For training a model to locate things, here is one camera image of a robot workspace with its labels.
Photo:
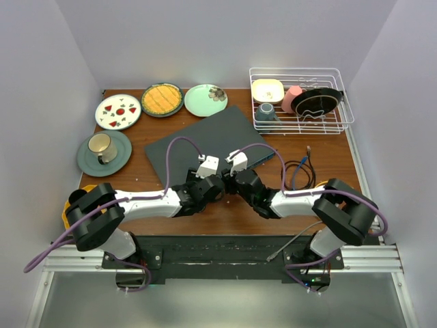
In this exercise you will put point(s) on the cream ceramic mug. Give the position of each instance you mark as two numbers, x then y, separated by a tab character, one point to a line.
103	147

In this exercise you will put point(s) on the black network switch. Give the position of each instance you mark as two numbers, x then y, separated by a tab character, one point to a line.
217	135

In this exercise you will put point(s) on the mint green flower plate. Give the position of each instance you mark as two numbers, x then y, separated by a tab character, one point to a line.
205	100

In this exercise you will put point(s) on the dark bronze mug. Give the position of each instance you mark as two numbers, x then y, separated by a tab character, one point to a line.
76	195

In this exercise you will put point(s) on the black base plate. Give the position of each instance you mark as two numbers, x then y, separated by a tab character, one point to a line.
223	257

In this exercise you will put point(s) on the pink cup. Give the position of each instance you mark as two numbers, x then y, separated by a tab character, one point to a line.
289	96

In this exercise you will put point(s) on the grey blue mug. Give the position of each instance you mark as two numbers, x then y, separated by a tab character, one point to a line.
266	113

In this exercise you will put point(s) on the yellow scalloped plate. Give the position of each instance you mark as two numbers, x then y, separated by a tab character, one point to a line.
88	188

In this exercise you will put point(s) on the white wire dish rack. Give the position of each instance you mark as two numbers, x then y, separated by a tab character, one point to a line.
307	78

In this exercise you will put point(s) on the black round plate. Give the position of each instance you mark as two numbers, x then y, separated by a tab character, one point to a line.
317	102

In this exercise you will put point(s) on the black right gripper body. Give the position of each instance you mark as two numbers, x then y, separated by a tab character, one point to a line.
232	187

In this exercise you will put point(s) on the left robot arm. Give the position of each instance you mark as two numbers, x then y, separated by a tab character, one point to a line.
94	216

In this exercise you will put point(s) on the yellow woven pattern plate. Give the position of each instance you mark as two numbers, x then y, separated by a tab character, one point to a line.
162	100

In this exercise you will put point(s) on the cream square bowl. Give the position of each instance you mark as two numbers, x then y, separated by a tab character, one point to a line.
267	91

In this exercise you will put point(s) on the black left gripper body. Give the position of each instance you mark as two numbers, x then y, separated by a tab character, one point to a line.
191	179

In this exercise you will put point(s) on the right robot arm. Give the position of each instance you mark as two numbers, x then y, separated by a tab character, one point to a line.
346	213

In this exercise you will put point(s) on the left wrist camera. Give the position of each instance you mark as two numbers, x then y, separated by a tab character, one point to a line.
208	165

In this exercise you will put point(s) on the grey green saucer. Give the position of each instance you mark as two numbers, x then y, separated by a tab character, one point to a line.
88	162

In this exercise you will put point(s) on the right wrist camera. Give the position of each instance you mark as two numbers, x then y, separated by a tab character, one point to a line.
238	161

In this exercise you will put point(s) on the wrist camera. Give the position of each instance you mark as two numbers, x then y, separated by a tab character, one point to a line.
238	161
208	165

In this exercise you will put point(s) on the white strawberry pattern plate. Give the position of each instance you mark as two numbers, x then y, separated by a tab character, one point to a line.
118	112

